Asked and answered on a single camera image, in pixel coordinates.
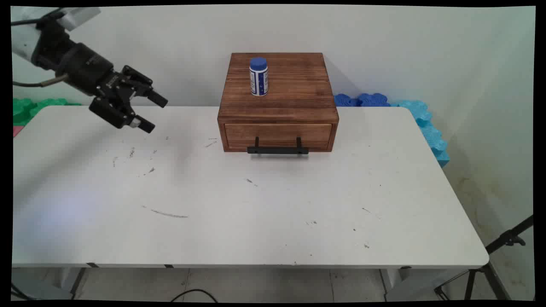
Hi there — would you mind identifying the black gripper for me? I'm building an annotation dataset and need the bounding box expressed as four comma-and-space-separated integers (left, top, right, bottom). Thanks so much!
32, 18, 168, 134

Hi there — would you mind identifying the wooden drawer with black handle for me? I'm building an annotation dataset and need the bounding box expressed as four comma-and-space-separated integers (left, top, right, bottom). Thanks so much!
224, 123, 333, 155

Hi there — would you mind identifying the green foam mat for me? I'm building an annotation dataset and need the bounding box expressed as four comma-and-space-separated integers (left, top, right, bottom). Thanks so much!
13, 98, 81, 127

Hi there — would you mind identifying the white bottle with blue cap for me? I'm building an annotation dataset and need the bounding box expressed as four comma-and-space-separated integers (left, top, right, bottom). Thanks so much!
249, 57, 269, 97

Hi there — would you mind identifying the brown wooden drawer cabinet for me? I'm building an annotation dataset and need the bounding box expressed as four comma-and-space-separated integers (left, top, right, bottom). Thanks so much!
218, 52, 340, 153

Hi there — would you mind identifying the white table leg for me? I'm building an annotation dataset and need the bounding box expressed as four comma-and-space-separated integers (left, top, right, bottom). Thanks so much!
379, 268, 432, 301
59, 268, 91, 300

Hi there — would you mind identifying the dark blue foam mat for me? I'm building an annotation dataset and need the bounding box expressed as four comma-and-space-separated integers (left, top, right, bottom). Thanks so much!
334, 93, 391, 107

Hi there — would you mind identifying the light blue foam mat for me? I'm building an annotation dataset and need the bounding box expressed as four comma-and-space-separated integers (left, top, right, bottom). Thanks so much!
390, 100, 451, 168

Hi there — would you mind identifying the black tripod stand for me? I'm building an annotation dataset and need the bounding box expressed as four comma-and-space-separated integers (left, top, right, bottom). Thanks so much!
434, 214, 534, 301

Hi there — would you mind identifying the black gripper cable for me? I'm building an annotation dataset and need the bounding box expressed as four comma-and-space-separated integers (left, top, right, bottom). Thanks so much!
13, 73, 69, 88

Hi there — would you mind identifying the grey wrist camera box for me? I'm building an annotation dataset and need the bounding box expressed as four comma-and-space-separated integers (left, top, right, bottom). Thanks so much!
58, 6, 102, 31

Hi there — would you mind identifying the black camera cable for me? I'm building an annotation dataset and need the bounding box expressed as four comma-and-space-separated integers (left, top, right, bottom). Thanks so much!
11, 9, 64, 27

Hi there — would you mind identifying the black floor cable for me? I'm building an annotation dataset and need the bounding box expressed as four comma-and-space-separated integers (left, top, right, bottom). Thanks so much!
171, 289, 218, 303

